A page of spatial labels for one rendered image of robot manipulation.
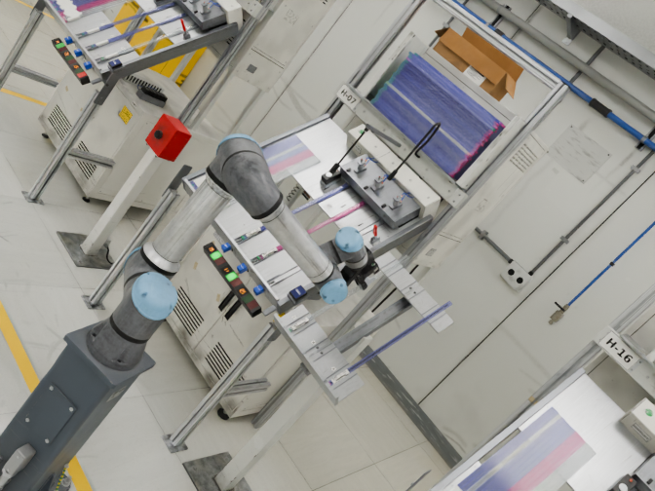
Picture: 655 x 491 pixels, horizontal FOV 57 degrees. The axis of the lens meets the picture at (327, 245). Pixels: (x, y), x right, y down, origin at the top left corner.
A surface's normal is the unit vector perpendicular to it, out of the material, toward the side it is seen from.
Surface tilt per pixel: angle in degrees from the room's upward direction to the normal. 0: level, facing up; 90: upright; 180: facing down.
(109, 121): 90
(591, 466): 45
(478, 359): 90
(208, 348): 90
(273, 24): 90
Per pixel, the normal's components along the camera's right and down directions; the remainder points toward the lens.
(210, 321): -0.51, -0.11
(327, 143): 0.07, -0.59
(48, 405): -0.29, 0.12
